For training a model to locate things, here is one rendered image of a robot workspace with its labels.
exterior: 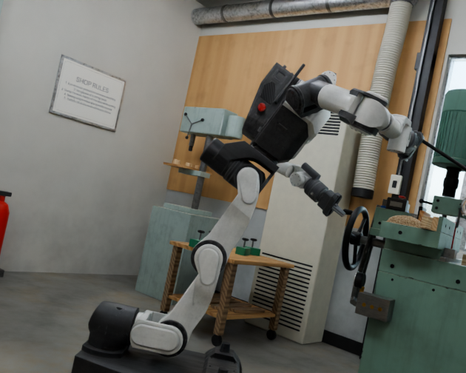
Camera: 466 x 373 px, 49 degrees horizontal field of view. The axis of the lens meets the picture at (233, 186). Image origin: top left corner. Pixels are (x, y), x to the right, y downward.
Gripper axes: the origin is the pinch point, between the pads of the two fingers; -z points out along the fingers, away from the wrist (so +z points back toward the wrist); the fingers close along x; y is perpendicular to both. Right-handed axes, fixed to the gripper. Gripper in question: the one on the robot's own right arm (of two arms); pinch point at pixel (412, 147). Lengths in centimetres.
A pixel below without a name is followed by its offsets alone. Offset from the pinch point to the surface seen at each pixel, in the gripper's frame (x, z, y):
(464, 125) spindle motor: -18.1, -6.0, 9.6
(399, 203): 21.2, -5.8, 8.2
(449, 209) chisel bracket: 12.1, -10.4, 24.3
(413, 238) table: 27.7, 17.2, 25.1
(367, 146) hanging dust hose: 8, -138, -65
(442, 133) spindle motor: -11.4, -7.5, 4.4
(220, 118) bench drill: 55, -128, -175
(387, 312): 55, 16, 34
